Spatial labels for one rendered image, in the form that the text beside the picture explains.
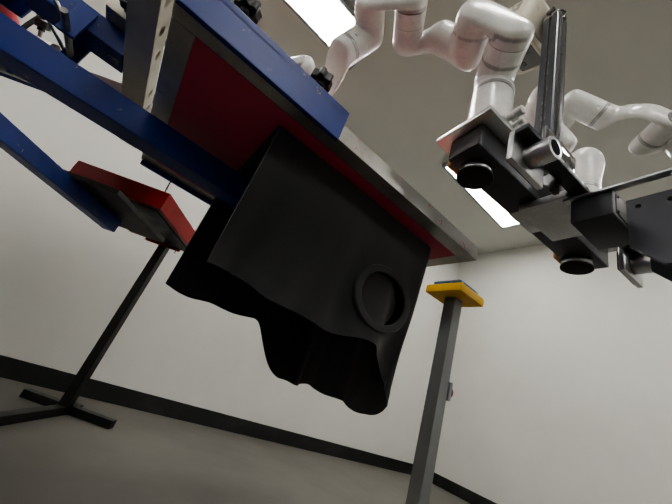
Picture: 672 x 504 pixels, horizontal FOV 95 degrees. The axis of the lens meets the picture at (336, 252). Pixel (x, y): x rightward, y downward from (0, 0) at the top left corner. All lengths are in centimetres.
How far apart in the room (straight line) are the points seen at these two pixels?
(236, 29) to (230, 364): 258
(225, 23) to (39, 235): 236
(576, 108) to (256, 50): 113
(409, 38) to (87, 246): 238
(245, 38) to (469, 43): 61
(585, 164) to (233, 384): 268
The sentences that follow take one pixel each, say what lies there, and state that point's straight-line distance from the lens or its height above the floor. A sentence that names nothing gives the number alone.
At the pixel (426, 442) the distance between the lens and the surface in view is 99.
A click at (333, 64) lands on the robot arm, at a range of 105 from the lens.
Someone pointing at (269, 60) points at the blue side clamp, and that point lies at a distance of 59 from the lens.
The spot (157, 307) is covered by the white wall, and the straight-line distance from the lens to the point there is 273.
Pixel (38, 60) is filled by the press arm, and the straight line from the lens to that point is 82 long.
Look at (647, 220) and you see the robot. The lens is 74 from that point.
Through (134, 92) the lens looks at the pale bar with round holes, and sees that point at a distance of 92.
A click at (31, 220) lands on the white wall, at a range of 281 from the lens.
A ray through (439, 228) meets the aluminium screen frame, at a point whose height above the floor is 95.
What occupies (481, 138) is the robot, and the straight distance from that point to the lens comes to 73.
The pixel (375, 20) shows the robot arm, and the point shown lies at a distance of 106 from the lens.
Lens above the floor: 54
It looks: 23 degrees up
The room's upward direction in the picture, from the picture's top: 20 degrees clockwise
